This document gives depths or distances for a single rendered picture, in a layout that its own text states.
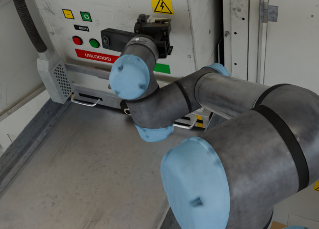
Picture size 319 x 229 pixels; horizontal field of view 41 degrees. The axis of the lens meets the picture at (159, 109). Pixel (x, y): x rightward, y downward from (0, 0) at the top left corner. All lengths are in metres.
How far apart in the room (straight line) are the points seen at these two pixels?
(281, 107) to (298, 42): 0.68
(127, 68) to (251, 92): 0.25
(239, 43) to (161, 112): 0.47
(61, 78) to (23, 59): 0.23
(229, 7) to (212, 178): 0.79
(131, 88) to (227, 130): 0.34
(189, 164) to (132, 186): 0.79
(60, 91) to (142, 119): 0.57
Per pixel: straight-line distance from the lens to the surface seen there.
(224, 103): 0.72
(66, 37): 1.36
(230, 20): 1.23
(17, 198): 1.35
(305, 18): 1.14
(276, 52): 1.22
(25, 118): 2.08
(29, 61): 1.58
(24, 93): 1.62
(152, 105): 0.85
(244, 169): 0.48
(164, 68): 1.24
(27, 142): 1.46
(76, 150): 1.40
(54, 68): 1.35
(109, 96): 1.43
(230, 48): 1.28
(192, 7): 1.08
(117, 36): 0.99
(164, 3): 1.09
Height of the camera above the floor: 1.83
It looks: 44 degrees down
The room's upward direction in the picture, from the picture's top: 10 degrees counter-clockwise
